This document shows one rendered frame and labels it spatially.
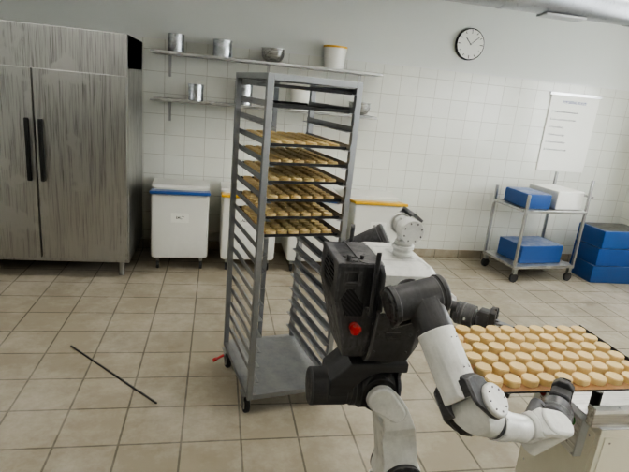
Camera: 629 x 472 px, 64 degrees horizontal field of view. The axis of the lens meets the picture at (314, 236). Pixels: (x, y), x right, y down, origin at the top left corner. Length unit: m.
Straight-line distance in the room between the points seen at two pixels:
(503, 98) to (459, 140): 0.65
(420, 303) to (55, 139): 3.79
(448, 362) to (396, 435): 0.54
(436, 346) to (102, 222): 3.79
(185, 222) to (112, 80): 1.37
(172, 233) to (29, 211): 1.18
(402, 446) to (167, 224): 3.56
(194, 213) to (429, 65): 2.90
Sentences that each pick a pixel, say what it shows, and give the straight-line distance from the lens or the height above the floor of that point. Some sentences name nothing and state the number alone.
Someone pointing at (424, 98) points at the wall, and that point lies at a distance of 5.74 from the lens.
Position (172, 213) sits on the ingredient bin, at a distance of 4.81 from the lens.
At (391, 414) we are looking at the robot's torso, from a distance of 1.61.
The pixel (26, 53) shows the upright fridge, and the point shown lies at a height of 1.83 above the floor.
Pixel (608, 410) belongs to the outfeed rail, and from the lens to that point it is 1.88.
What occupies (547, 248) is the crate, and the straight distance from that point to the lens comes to 6.02.
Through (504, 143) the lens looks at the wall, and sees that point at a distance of 6.22.
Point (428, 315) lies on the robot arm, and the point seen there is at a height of 1.28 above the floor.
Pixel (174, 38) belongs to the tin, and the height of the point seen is 2.10.
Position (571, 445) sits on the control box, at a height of 0.73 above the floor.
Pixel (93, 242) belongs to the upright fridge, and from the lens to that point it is 4.73.
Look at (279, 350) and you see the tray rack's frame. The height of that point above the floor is 0.15.
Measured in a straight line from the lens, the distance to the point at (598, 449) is 1.93.
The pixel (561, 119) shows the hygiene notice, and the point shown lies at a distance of 6.55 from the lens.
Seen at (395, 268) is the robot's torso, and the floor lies 1.33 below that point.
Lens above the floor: 1.76
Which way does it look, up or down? 16 degrees down
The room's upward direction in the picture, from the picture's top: 6 degrees clockwise
